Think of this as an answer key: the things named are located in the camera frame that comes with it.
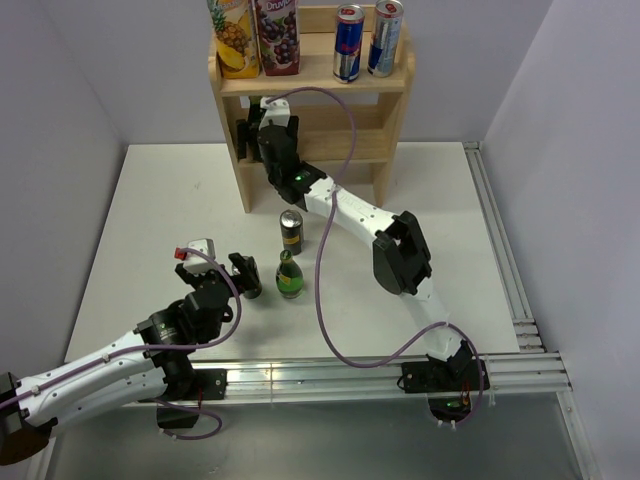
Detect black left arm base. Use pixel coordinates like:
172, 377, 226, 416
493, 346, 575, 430
156, 368, 228, 439

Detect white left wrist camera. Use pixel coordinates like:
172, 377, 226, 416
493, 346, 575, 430
174, 238, 215, 275

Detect aluminium frame rail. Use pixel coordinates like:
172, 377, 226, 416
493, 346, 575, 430
59, 140, 601, 480

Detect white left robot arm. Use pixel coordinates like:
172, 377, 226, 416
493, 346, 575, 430
1, 248, 261, 465

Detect purple grape juice carton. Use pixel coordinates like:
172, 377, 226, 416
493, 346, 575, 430
253, 0, 300, 76

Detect silver Red Bull can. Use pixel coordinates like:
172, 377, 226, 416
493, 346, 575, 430
367, 0, 404, 78

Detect green Perrier bottle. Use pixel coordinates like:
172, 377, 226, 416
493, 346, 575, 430
276, 250, 304, 299
247, 96, 264, 162

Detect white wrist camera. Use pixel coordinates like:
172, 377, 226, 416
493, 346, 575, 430
174, 238, 215, 275
258, 97, 291, 130

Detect black gold band can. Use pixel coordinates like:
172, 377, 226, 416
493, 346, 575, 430
232, 264, 264, 300

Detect light wooden shelf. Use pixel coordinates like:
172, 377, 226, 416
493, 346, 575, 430
208, 5, 416, 212

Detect blue Red Bull can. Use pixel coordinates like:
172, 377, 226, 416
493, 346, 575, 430
333, 4, 365, 83

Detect yellow pineapple juice carton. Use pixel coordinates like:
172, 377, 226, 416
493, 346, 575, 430
207, 0, 261, 79

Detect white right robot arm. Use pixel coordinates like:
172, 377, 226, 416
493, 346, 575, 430
236, 116, 475, 390

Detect black yellow label can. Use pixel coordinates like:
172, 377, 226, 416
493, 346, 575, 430
279, 209, 304, 255

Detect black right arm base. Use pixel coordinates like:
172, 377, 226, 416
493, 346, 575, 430
396, 358, 490, 422

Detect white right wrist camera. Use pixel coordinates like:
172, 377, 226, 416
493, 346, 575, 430
258, 97, 291, 130

